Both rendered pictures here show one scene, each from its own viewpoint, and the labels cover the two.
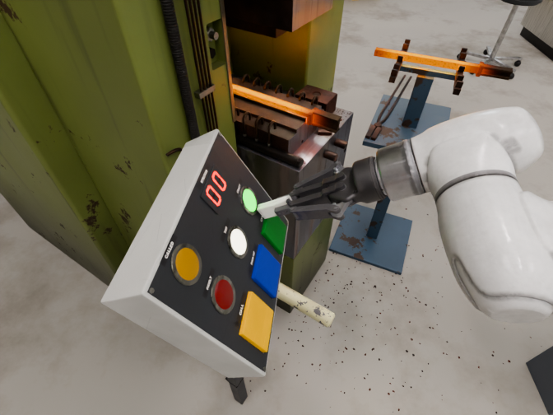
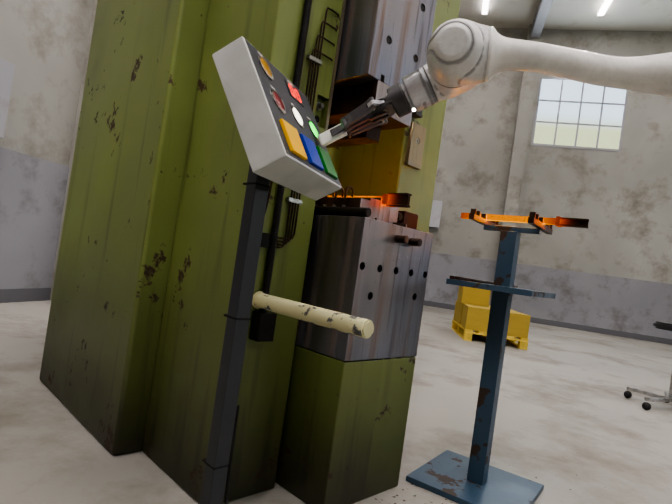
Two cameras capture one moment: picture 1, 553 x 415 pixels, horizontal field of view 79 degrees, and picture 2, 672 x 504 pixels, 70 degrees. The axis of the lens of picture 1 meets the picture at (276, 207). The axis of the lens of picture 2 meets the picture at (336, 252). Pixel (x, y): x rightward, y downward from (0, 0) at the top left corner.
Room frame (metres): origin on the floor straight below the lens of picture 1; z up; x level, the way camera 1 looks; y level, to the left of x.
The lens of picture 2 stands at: (-0.71, -0.29, 0.77)
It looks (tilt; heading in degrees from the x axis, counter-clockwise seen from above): 1 degrees up; 12
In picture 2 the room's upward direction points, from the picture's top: 8 degrees clockwise
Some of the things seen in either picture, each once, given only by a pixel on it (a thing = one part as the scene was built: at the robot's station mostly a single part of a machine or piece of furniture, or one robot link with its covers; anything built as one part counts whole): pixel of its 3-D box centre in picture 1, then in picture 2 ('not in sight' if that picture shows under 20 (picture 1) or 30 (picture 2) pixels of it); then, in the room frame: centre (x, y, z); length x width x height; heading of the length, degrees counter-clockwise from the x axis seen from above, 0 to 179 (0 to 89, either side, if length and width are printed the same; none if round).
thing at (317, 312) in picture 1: (268, 284); (307, 312); (0.54, 0.02, 0.62); 0.44 x 0.05 x 0.05; 57
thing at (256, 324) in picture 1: (255, 322); (291, 140); (0.24, 0.04, 1.01); 0.07 x 0.05 x 0.07; 172
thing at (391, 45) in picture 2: not in sight; (366, 50); (1.02, 0.06, 1.56); 0.42 x 0.39 x 0.40; 57
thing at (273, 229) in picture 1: (272, 230); (325, 163); (0.44, 0.01, 1.01); 0.07 x 0.05 x 0.07; 172
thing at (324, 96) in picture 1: (315, 102); (397, 220); (1.06, -0.14, 0.95); 0.12 x 0.09 x 0.07; 57
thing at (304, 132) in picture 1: (250, 110); (335, 208); (0.99, 0.09, 0.96); 0.42 x 0.20 x 0.09; 57
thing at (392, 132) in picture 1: (409, 125); (503, 288); (1.21, -0.56, 0.75); 0.40 x 0.30 x 0.02; 156
